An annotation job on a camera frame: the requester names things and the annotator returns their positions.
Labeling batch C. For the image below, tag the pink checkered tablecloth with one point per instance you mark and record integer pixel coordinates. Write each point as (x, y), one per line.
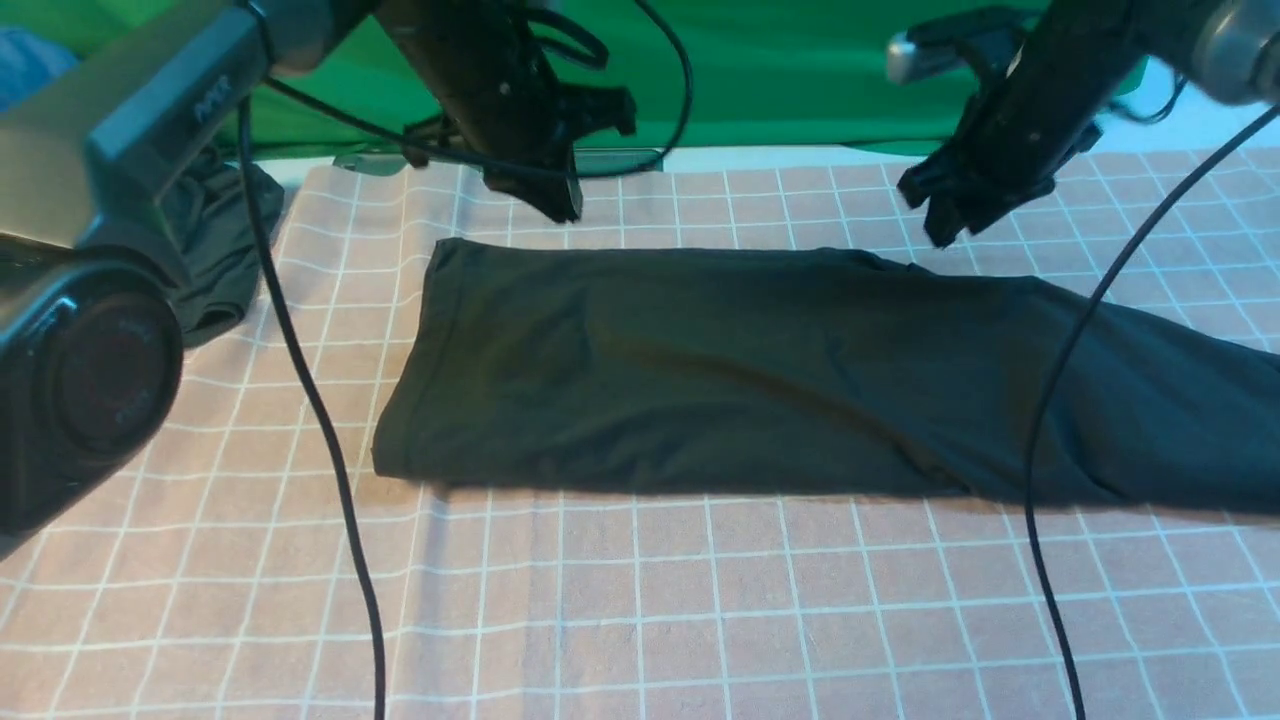
(211, 579)

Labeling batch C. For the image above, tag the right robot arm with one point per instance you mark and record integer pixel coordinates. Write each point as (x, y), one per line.
(1228, 48)

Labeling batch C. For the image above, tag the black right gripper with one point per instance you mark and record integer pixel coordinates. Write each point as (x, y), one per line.
(1027, 118)

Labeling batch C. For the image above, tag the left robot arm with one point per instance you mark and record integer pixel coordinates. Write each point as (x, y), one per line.
(92, 356)

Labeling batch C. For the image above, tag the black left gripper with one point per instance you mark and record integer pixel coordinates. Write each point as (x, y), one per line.
(493, 83)

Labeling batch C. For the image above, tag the blue crumpled garment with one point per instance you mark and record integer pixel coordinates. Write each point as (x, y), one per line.
(29, 63)

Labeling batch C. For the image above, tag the dark gray crumpled garment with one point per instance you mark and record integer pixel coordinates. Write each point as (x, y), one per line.
(207, 212)

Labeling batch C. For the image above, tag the dark gray long-sleeve shirt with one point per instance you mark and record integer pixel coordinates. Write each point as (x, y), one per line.
(823, 372)

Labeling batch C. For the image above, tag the green backdrop cloth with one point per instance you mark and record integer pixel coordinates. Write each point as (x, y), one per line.
(765, 73)

